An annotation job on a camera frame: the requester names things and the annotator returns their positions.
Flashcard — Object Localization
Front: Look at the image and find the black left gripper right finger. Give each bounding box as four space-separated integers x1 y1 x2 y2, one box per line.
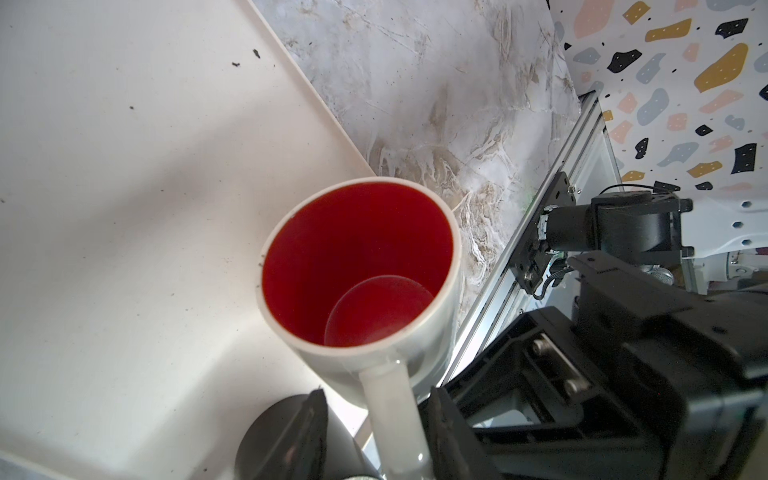
425 387 501 480

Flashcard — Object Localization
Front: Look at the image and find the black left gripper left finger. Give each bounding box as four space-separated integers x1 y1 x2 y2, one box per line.
273 389 329 479

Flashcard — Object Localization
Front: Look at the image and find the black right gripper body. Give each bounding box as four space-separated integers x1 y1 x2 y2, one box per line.
444 252 767 479

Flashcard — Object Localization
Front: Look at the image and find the black mug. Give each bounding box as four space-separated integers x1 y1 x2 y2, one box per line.
235 398 380 479

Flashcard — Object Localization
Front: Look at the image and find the white mug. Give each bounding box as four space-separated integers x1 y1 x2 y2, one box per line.
257 177 462 479

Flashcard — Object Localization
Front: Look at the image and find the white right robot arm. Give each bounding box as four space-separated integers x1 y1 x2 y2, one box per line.
420 173 767 479

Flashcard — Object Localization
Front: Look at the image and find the cream plastic tray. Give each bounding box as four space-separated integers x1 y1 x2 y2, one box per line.
1 1 370 479

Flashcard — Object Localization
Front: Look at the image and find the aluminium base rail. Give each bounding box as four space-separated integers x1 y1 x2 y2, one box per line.
440 90 620 384

